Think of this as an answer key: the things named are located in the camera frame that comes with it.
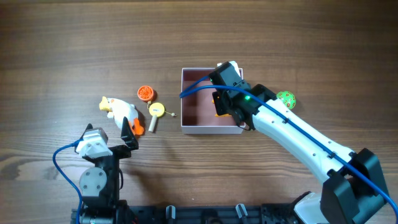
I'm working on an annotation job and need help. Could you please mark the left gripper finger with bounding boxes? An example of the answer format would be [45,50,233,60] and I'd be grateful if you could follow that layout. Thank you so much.
[121,117,139,150]
[78,123,93,141]

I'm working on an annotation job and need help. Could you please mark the orange dinosaur toy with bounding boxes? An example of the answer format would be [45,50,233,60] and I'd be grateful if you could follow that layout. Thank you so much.
[212,100,231,117]

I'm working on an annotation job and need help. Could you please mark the white duck toy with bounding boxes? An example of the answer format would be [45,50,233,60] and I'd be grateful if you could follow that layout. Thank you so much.
[99,96,144,136]

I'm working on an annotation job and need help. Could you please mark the yellow rattle drum toy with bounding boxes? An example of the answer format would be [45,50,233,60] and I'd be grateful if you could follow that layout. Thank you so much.
[147,101,177,133]

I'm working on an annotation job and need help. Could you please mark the orange round slice toy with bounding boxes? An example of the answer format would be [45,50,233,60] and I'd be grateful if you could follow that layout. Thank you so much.
[137,85,155,102]

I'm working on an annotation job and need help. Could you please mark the green patterned ball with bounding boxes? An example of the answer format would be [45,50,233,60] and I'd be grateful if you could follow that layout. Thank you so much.
[276,91,297,110]

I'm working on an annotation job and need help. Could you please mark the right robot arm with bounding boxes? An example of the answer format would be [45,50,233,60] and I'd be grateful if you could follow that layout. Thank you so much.
[209,62,396,223]

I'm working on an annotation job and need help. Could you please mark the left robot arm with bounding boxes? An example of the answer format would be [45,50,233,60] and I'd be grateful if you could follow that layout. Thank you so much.
[70,117,139,224]

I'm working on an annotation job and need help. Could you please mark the white cardboard box pink inside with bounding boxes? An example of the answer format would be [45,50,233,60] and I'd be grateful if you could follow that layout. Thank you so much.
[180,67,246,134]

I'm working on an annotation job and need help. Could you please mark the left blue cable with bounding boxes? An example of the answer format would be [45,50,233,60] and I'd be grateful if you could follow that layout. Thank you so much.
[52,139,83,224]

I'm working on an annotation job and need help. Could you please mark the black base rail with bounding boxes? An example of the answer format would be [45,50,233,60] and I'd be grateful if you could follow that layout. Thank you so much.
[78,203,299,224]

